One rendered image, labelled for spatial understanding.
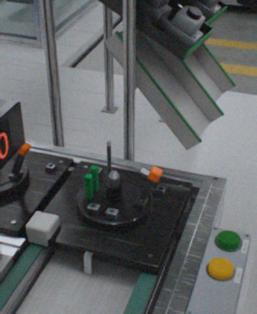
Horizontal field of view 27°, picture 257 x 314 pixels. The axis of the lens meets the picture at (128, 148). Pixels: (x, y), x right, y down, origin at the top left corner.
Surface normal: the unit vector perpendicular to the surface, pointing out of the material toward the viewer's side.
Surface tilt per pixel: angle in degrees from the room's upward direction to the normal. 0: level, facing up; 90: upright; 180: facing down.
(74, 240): 0
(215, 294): 0
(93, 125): 0
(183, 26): 90
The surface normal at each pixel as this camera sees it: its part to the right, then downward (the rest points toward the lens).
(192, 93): -0.48, 0.48
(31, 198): 0.00, -0.84
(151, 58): 0.61, -0.40
